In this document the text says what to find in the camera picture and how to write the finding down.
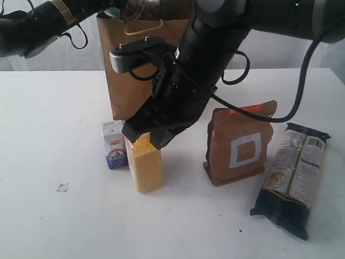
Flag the almond jar with gold lid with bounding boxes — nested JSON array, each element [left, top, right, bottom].
[[103, 0, 162, 21]]

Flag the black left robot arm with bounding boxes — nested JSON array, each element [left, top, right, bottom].
[[1, 0, 127, 59]]

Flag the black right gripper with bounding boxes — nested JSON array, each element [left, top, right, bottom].
[[122, 62, 218, 149]]

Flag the dark blue biscuit package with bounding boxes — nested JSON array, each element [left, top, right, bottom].
[[250, 122, 331, 241]]

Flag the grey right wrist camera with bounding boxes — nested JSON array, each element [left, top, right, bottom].
[[109, 36, 165, 74]]

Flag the torn paper scrap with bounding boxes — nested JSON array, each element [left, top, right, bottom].
[[56, 183, 69, 193]]

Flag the yellow millet bottle white cap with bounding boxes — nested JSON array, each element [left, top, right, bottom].
[[125, 133, 163, 193]]

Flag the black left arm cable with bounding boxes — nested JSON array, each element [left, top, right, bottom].
[[60, 23, 89, 50]]

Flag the brown standup pouch orange label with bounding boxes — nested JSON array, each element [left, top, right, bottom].
[[203, 108, 274, 186]]

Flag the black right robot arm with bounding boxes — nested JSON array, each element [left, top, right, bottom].
[[114, 1, 344, 149]]

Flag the small blue white milk carton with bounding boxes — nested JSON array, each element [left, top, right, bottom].
[[101, 120, 128, 169]]

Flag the brown paper bag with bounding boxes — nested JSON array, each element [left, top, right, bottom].
[[96, 10, 195, 121]]

